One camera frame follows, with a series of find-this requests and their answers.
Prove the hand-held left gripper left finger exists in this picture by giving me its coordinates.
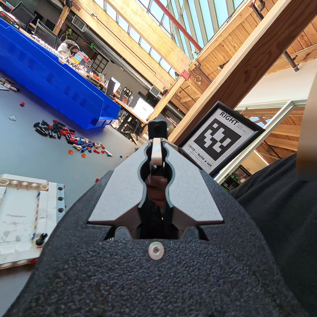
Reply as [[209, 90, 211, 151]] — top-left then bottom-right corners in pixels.
[[87, 141, 153, 239]]

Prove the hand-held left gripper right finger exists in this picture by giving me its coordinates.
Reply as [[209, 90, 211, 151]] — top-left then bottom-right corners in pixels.
[[161, 143, 224, 239]]

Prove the white lego connector piece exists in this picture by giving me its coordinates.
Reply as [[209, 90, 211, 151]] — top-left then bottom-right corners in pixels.
[[151, 138, 165, 166]]

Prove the pile of small lego pieces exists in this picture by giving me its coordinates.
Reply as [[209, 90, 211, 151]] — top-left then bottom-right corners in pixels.
[[33, 119, 129, 159]]

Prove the white lego panel assembly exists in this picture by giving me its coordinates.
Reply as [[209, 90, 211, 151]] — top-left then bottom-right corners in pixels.
[[0, 174, 66, 270]]

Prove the small lego parts group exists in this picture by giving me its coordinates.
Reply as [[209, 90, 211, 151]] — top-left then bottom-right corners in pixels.
[[0, 77, 21, 92]]

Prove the person's right hand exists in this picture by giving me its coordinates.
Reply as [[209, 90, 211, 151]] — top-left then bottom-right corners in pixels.
[[145, 176, 169, 209]]

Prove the white box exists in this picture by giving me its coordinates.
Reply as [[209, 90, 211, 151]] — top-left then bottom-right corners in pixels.
[[133, 97, 154, 119]]

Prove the wooden desk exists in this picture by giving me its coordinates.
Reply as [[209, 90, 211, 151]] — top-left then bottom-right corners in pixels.
[[114, 99, 148, 144]]

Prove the person's dark clothing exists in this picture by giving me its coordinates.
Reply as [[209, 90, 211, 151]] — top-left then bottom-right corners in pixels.
[[223, 153, 317, 317]]

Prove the red ceiling pipe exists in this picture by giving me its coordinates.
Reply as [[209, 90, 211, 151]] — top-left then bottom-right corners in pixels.
[[152, 0, 202, 52]]

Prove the blue plastic bin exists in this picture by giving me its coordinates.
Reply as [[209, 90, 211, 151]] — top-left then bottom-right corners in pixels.
[[0, 17, 121, 130]]

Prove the black office chair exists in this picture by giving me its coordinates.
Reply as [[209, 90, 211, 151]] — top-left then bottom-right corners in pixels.
[[10, 2, 37, 31], [33, 19, 59, 49]]

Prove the black pipe brace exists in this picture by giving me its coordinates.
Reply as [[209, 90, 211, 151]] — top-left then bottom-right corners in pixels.
[[249, 0, 300, 72]]

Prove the wooden support post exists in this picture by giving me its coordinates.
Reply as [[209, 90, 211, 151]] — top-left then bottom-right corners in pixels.
[[168, 0, 317, 146]]

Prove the wall air vent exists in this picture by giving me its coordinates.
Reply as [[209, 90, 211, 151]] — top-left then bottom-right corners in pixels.
[[72, 15, 86, 31]]

